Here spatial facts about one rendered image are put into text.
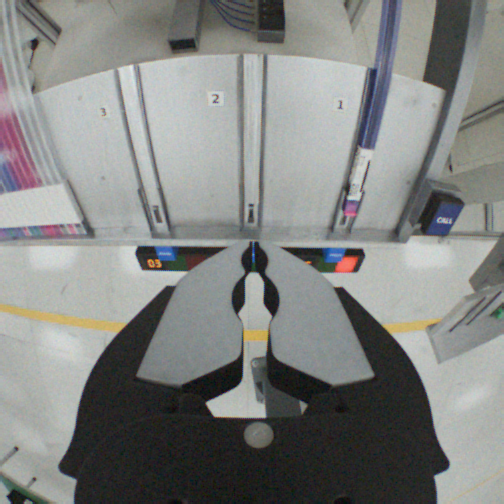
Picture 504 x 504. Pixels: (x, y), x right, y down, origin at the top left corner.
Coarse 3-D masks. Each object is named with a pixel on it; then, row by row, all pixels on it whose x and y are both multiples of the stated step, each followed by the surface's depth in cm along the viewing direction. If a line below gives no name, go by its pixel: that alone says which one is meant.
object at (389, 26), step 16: (384, 0) 12; (400, 0) 11; (384, 16) 13; (400, 16) 12; (384, 32) 14; (384, 48) 15; (384, 64) 16; (384, 80) 17; (368, 96) 19; (384, 96) 18; (368, 112) 19; (368, 128) 20; (368, 144) 21; (352, 208) 27
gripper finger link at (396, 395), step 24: (336, 288) 9; (360, 312) 8; (360, 336) 7; (384, 336) 7; (384, 360) 6; (408, 360) 6; (360, 384) 6; (384, 384) 6; (408, 384) 5; (336, 408) 6; (360, 408) 5; (384, 408) 5; (408, 408) 5; (408, 432) 4; (432, 432) 4; (432, 456) 4
